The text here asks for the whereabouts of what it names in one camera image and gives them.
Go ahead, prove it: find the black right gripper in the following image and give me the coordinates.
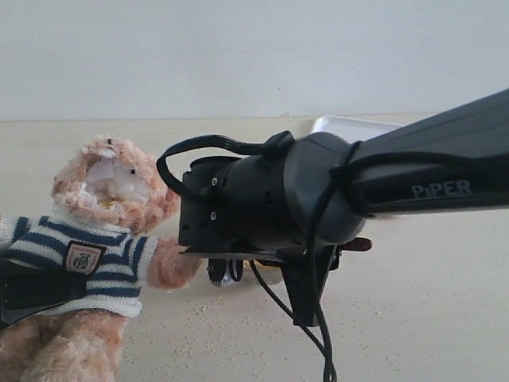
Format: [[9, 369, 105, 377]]
[[178, 153, 341, 327]]

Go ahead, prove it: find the dark red wooden spoon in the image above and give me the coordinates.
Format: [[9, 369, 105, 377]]
[[342, 237, 372, 252]]

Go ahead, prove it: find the pink plush teddy bear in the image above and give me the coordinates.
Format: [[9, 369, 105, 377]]
[[1, 137, 201, 381]]

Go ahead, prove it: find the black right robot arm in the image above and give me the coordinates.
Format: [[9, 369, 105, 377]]
[[178, 91, 508, 327]]

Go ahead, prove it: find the steel bowl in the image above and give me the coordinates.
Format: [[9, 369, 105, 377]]
[[206, 258, 286, 288]]

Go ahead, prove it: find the yellow millet grain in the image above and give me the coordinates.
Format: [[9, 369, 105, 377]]
[[254, 260, 280, 277]]

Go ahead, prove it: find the white rectangular plastic tray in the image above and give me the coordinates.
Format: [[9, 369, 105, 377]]
[[310, 115, 402, 142]]

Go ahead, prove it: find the black camera cable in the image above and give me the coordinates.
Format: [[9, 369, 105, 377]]
[[156, 134, 509, 382]]

